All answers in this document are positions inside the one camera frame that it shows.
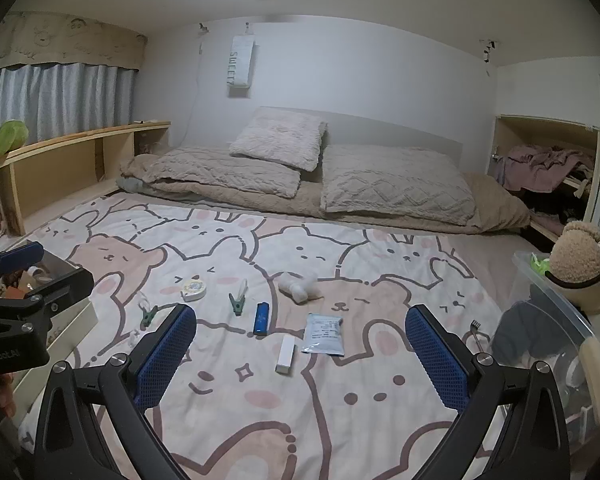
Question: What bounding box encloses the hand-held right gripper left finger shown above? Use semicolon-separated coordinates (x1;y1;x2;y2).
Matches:
32;304;198;480

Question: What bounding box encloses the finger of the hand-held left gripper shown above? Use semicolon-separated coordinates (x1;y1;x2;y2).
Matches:
0;267;95;320
0;241;44;286

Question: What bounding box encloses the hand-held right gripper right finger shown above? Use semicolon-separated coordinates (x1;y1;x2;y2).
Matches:
405;304;573;480

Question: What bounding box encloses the white storage box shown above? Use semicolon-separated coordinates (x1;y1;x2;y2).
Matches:
0;251;100;396

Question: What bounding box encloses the green clothes clip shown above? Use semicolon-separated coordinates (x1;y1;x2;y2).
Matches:
228;279;249;317
136;294;160;326

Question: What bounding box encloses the blue lighter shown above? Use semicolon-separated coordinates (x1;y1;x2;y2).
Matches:
253;302;271;337

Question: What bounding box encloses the pale blue sachet packet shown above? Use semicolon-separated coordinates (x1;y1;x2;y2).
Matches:
301;312;345;358

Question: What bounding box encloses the light purple lighter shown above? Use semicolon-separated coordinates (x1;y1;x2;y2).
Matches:
274;335;297;375

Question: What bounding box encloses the dark cloth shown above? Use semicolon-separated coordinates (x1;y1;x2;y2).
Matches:
492;300;556;361

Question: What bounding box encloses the printed bunny blanket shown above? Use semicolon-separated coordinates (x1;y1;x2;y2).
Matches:
17;195;506;480

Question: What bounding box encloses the green plush toy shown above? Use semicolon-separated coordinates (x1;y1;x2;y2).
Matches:
0;119;30;158

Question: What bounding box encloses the wooden bedside shelf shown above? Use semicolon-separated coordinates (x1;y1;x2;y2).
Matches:
0;121;172;248

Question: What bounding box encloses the clear plastic storage bin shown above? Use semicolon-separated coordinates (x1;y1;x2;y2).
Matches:
490;250;600;480

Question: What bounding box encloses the white cotton wad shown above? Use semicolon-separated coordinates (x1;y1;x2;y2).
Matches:
277;271;326;305

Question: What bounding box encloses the pale blue curtain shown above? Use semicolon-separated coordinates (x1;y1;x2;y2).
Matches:
0;62;138;146

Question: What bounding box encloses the cream round bin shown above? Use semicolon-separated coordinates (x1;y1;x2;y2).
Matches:
547;235;600;316

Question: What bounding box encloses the brown fuzzy plush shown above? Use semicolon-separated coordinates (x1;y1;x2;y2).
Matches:
550;220;600;281

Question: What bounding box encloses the beige quilted pillow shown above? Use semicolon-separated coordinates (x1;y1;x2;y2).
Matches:
120;146;302;199
321;145;476;226

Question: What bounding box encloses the beige printed valance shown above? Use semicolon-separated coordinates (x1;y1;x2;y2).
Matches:
0;12;147;76

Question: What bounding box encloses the pile of clothes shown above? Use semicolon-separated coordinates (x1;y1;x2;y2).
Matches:
495;145;596;231

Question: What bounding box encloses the grey headboard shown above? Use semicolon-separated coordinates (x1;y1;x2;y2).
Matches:
252;106;463;173

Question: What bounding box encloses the small black wire brush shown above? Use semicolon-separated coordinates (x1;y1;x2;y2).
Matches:
466;321;486;356

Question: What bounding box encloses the cream padded handle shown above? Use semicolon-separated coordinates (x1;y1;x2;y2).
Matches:
580;337;600;426

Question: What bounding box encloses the white hanging cable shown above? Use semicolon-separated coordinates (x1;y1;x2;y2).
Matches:
182;22;210;146

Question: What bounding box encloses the wooden wall niche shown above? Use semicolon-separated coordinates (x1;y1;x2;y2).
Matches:
487;115;600;241

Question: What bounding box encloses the white wall hanging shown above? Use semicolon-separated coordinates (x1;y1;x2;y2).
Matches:
226;35;257;96

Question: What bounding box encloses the black white wall decoration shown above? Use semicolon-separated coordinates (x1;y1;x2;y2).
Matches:
478;38;501;64

